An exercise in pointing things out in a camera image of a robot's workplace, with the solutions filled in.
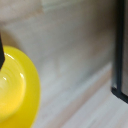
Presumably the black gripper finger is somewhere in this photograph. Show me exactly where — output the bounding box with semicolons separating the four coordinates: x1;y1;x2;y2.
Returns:
0;33;6;70

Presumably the yellow bowl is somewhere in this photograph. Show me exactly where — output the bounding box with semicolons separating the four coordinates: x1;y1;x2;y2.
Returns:
0;45;42;128

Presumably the dark framed drawer cabinet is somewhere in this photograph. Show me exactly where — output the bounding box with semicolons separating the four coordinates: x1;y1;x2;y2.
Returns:
111;0;128;105

